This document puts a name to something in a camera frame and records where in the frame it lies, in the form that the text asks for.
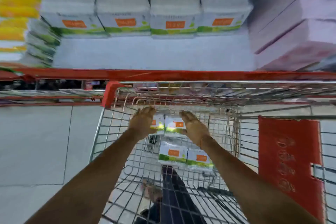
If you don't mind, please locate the person's left hand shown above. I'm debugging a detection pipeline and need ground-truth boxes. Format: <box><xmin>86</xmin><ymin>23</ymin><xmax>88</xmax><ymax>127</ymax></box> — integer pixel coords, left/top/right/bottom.
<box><xmin>128</xmin><ymin>106</ymin><xmax>157</xmax><ymax>141</ymax></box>

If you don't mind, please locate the person's right hand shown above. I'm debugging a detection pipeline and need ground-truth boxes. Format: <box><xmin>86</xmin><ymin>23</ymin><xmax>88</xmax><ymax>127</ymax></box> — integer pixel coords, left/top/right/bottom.
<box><xmin>179</xmin><ymin>111</ymin><xmax>211</xmax><ymax>149</ymax></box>

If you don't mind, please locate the white pouch with orange label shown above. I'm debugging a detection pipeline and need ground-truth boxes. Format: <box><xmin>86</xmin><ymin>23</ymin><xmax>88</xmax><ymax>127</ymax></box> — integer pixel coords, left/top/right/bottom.
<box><xmin>158</xmin><ymin>141</ymin><xmax>188</xmax><ymax>167</ymax></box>
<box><xmin>186</xmin><ymin>148</ymin><xmax>215</xmax><ymax>171</ymax></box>
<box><xmin>164</xmin><ymin>115</ymin><xmax>188</xmax><ymax>138</ymax></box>
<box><xmin>152</xmin><ymin>114</ymin><xmax>165</xmax><ymax>135</ymax></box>

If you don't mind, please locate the person's right forearm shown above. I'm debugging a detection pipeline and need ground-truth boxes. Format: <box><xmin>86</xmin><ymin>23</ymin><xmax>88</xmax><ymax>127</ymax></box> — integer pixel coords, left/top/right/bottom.
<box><xmin>200</xmin><ymin>137</ymin><xmax>323</xmax><ymax>224</ymax></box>

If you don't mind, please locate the person's left forearm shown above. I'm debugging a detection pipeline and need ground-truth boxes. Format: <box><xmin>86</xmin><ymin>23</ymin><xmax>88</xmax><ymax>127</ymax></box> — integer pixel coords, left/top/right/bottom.
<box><xmin>25</xmin><ymin>130</ymin><xmax>147</xmax><ymax>224</ymax></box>

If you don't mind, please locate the red plastic cart corner bumper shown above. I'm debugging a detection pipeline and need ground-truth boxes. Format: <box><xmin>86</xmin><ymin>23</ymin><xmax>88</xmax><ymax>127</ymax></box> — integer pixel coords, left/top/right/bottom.
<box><xmin>101</xmin><ymin>81</ymin><xmax>127</xmax><ymax>109</ymax></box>

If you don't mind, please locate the person's foot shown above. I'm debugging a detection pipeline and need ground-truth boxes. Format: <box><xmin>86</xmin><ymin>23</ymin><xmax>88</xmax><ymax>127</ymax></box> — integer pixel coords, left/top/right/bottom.
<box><xmin>141</xmin><ymin>179</ymin><xmax>164</xmax><ymax>204</ymax></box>

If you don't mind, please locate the person's leg in dark trousers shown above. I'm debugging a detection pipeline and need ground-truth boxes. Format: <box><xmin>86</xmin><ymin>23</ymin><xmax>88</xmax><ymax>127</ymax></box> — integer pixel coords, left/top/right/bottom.
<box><xmin>133</xmin><ymin>165</ymin><xmax>208</xmax><ymax>224</ymax></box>

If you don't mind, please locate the row of goods under shelf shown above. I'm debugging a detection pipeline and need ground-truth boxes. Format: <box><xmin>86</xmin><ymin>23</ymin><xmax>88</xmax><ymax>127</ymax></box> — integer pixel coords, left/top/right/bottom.
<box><xmin>0</xmin><ymin>79</ymin><xmax>105</xmax><ymax>101</ymax></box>

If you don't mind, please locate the stack of white green packets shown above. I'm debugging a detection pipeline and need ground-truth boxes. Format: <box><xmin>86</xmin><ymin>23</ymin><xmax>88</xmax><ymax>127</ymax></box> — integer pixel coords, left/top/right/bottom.
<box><xmin>39</xmin><ymin>0</ymin><xmax>254</xmax><ymax>40</ymax></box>

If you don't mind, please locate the red cart seat flap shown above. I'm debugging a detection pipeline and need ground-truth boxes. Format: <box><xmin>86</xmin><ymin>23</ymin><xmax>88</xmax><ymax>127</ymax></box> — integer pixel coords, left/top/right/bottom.
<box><xmin>258</xmin><ymin>115</ymin><xmax>326</xmax><ymax>224</ymax></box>

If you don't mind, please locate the pile of white green packets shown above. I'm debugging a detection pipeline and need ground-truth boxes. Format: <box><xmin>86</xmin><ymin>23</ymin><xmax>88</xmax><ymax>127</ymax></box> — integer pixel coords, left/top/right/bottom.
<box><xmin>20</xmin><ymin>19</ymin><xmax>61</xmax><ymax>68</ymax></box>

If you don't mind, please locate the stack of pale pink packs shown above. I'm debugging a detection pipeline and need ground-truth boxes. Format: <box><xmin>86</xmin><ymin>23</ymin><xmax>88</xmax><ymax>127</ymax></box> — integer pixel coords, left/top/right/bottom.
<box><xmin>247</xmin><ymin>0</ymin><xmax>336</xmax><ymax>72</ymax></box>

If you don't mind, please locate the stack of yellow packets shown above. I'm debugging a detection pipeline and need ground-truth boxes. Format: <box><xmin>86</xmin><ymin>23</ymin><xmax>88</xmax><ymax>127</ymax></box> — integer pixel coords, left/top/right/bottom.
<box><xmin>0</xmin><ymin>0</ymin><xmax>43</xmax><ymax>54</ymax></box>

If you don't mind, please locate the red shelf edge rail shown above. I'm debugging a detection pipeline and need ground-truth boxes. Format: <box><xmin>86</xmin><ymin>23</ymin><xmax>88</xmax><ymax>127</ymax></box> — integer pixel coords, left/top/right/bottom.
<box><xmin>0</xmin><ymin>67</ymin><xmax>336</xmax><ymax>82</ymax></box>

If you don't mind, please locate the metal wire shopping cart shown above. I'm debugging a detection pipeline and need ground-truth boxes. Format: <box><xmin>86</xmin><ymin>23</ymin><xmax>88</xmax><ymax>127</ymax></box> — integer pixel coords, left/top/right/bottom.
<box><xmin>89</xmin><ymin>81</ymin><xmax>336</xmax><ymax>224</ymax></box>

